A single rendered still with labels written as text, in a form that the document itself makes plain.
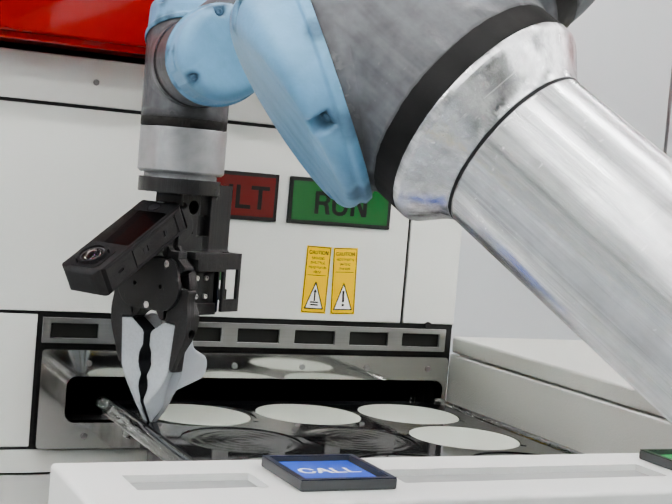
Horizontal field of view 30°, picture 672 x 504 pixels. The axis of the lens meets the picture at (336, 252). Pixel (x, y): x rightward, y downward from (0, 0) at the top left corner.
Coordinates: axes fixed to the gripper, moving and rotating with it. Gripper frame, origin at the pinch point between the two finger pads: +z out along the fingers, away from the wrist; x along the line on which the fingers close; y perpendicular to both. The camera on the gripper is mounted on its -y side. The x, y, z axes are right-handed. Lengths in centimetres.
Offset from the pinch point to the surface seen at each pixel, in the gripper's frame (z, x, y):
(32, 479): 9.3, 14.1, 0.4
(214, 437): 1.4, -7.2, 1.0
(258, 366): -1.7, 3.8, 20.0
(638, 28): -68, 56, 232
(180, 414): 1.2, 0.5, 5.1
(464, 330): 12, 78, 194
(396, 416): 1.3, -10.7, 23.8
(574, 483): -4.7, -45.8, -12.6
